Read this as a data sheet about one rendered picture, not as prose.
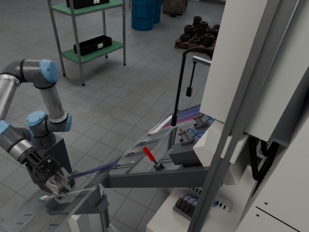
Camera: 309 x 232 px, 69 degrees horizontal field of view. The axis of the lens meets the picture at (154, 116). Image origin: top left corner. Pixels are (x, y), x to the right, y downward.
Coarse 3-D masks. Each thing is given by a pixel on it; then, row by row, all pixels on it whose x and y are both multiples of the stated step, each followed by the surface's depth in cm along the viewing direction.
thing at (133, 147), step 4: (156, 124) 150; (152, 128) 146; (148, 132) 143; (144, 136) 140; (148, 136) 142; (140, 140) 137; (136, 144) 134; (132, 148) 132; (124, 152) 129; (128, 152) 130; (120, 156) 126; (124, 156) 127; (120, 160) 125
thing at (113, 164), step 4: (108, 164) 81; (112, 164) 78; (116, 164) 78; (96, 168) 86; (100, 168) 83; (104, 168) 82; (84, 172) 93; (88, 172) 90; (92, 172) 88; (72, 176) 100; (76, 176) 97
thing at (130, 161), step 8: (152, 136) 136; (160, 136) 126; (144, 144) 130; (152, 144) 121; (136, 152) 123; (144, 152) 116; (128, 160) 119; (136, 160) 111; (120, 168) 113; (128, 168) 106
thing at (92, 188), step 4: (80, 188) 77; (84, 188) 74; (88, 188) 72; (92, 188) 70; (64, 192) 85; (68, 192) 82; (72, 192) 79; (76, 192) 77; (80, 192) 76; (84, 192) 74; (48, 196) 96; (52, 196) 92; (56, 196) 90
